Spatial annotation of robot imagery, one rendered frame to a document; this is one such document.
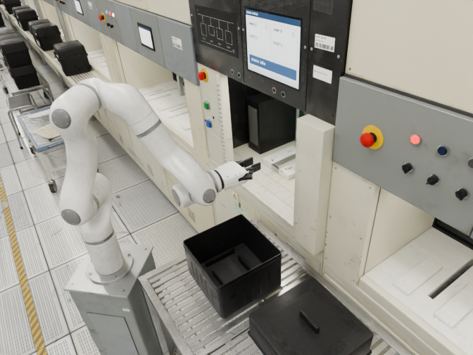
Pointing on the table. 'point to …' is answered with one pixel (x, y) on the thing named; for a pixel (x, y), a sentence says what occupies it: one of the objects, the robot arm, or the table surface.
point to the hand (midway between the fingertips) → (252, 164)
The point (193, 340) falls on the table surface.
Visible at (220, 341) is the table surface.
